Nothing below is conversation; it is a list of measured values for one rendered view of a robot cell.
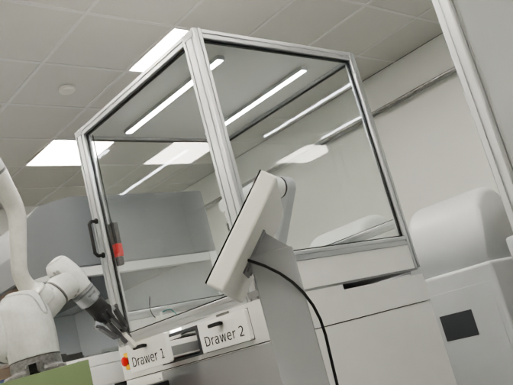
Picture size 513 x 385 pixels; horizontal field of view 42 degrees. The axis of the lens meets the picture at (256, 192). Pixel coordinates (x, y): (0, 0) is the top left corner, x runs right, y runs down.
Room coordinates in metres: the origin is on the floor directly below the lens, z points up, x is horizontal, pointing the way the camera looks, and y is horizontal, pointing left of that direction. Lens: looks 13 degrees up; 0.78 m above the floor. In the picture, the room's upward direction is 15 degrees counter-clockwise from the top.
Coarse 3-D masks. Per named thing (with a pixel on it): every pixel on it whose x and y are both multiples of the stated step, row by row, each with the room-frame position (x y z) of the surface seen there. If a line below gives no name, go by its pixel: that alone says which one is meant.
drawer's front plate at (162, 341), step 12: (156, 336) 2.56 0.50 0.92; (168, 336) 2.53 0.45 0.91; (132, 348) 2.69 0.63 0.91; (144, 348) 2.63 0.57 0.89; (156, 348) 2.57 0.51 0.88; (168, 348) 2.52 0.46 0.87; (144, 360) 2.64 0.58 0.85; (156, 360) 2.58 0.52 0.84; (168, 360) 2.53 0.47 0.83; (132, 372) 2.72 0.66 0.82
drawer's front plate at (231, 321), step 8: (232, 312) 2.43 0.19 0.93; (240, 312) 2.40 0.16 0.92; (216, 320) 2.50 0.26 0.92; (224, 320) 2.47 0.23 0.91; (232, 320) 2.44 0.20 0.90; (240, 320) 2.41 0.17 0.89; (248, 320) 2.39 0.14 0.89; (200, 328) 2.58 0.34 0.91; (208, 328) 2.54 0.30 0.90; (216, 328) 2.51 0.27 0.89; (224, 328) 2.48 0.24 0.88; (232, 328) 2.45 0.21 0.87; (240, 328) 2.41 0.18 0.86; (248, 328) 2.39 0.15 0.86; (200, 336) 2.59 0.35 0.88; (208, 336) 2.55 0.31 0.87; (232, 336) 2.45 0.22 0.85; (248, 336) 2.39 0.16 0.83; (208, 344) 2.56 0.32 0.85; (216, 344) 2.53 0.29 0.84; (224, 344) 2.49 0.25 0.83; (232, 344) 2.46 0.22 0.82
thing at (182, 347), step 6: (192, 336) 2.63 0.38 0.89; (174, 342) 2.57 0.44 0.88; (180, 342) 2.58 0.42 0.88; (186, 342) 2.60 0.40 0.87; (192, 342) 2.62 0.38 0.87; (174, 348) 2.56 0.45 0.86; (180, 348) 2.58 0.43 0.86; (186, 348) 2.60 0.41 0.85; (192, 348) 2.61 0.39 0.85; (198, 348) 2.63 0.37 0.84; (174, 354) 2.55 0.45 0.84; (180, 354) 2.58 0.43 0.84; (186, 354) 2.75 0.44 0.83
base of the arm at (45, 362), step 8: (56, 352) 2.10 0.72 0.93; (24, 360) 2.03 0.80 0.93; (32, 360) 2.03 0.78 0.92; (40, 360) 2.04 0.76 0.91; (48, 360) 2.06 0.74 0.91; (56, 360) 2.08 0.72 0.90; (16, 368) 2.04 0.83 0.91; (24, 368) 2.03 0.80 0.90; (32, 368) 2.03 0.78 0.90; (40, 368) 2.03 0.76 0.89; (48, 368) 2.04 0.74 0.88; (16, 376) 2.01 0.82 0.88; (24, 376) 2.02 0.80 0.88
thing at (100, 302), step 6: (96, 300) 2.47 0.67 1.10; (102, 300) 2.49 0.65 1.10; (90, 306) 2.47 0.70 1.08; (96, 306) 2.47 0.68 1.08; (102, 306) 2.48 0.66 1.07; (108, 306) 2.53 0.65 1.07; (90, 312) 2.48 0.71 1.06; (96, 312) 2.48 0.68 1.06; (102, 312) 2.51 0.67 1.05; (96, 318) 2.49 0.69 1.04; (102, 318) 2.50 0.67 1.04; (108, 318) 2.52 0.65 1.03
